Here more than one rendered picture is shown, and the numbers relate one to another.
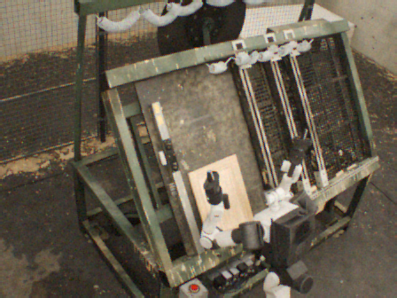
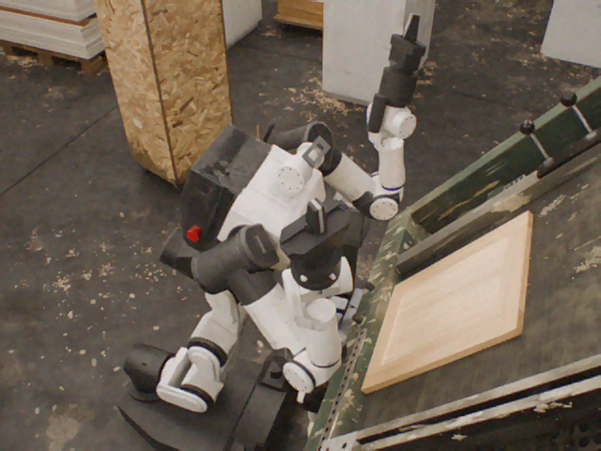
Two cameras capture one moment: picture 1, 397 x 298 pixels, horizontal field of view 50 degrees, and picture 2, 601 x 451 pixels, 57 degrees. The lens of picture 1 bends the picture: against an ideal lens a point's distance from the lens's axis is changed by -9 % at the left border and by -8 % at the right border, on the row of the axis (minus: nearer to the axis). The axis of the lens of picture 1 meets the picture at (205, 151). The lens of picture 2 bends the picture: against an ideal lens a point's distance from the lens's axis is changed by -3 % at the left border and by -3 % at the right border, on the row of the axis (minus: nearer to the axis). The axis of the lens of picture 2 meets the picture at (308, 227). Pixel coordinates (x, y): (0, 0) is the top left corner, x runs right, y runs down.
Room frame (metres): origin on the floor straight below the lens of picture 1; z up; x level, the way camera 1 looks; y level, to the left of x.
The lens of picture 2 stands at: (2.75, -0.87, 2.18)
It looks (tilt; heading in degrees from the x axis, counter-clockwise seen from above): 43 degrees down; 152
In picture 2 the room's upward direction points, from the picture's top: straight up
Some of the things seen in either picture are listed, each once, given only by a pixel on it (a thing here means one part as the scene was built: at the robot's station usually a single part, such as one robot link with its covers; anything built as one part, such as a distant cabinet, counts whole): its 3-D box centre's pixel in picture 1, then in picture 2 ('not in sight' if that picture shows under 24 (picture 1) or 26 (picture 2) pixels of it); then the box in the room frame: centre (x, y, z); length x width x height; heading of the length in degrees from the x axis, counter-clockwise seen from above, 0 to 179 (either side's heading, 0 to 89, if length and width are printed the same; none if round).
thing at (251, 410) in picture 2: not in sight; (202, 395); (1.54, -0.69, 0.19); 0.64 x 0.52 x 0.33; 42
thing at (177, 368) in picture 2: not in sight; (192, 380); (1.51, -0.71, 0.28); 0.21 x 0.20 x 0.13; 42
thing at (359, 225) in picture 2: (192, 296); (350, 216); (1.52, -0.04, 0.84); 0.12 x 0.12 x 0.18; 42
